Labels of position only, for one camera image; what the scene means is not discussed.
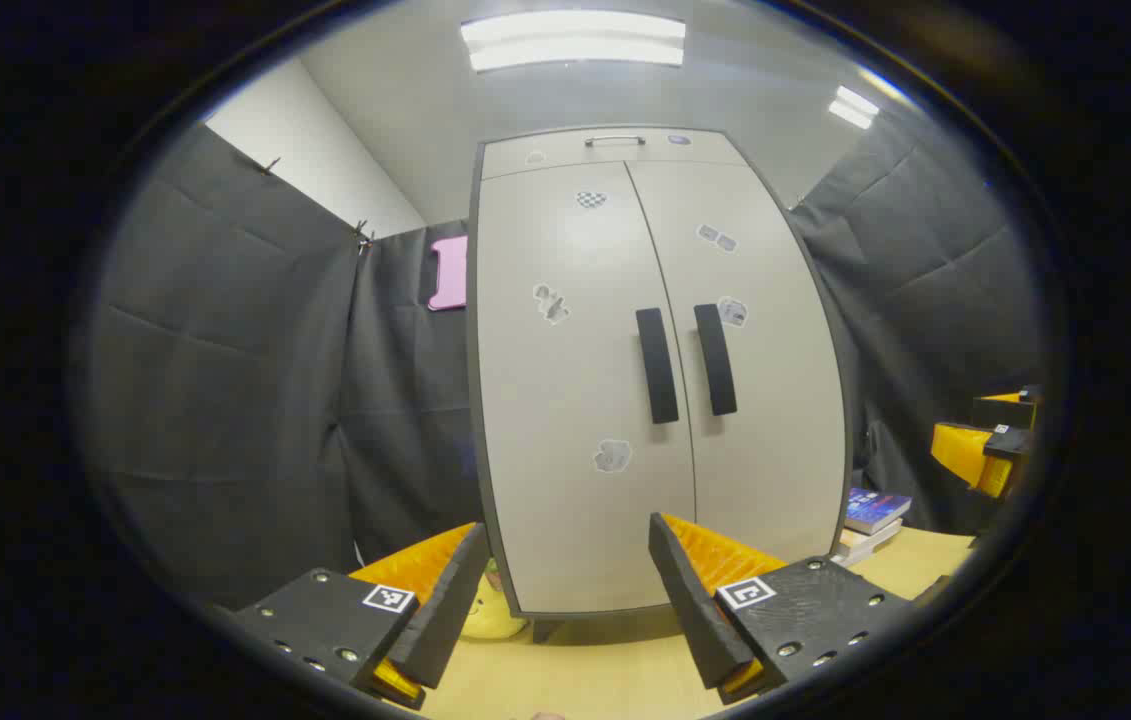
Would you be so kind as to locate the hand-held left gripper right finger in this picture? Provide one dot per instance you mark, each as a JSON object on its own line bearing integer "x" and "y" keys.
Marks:
{"x": 690, "y": 610}

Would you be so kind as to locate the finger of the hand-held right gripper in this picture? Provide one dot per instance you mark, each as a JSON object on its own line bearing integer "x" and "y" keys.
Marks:
{"x": 965, "y": 450}
{"x": 1010, "y": 410}

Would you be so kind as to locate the small metal cloth clip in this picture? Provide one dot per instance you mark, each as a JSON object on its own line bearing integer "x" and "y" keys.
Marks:
{"x": 363, "y": 235}

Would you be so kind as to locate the grey double-door shoe cabinet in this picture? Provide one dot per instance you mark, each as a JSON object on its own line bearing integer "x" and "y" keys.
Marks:
{"x": 471, "y": 340}

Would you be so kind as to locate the small ceiling light panel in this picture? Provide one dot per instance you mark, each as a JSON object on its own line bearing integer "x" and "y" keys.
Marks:
{"x": 855, "y": 107}

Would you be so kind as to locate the grey cabinet door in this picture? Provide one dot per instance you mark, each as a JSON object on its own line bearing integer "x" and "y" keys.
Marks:
{"x": 775, "y": 400}
{"x": 565, "y": 400}

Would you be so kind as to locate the white book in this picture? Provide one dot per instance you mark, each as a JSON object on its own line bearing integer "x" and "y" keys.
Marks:
{"x": 855, "y": 556}

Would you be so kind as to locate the large ceiling light panel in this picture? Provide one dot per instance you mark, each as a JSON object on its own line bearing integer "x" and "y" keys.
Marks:
{"x": 575, "y": 40}

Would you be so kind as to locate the blue book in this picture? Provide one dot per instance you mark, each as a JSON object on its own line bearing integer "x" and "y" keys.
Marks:
{"x": 875, "y": 510}

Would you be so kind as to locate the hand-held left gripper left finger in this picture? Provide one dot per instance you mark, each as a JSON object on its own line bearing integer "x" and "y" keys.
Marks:
{"x": 450, "y": 610}

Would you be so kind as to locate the beige book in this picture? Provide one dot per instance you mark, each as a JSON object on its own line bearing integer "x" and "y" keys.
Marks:
{"x": 875, "y": 538}

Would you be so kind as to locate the black backdrop cloth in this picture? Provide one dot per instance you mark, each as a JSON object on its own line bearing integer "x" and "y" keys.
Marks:
{"x": 225, "y": 400}

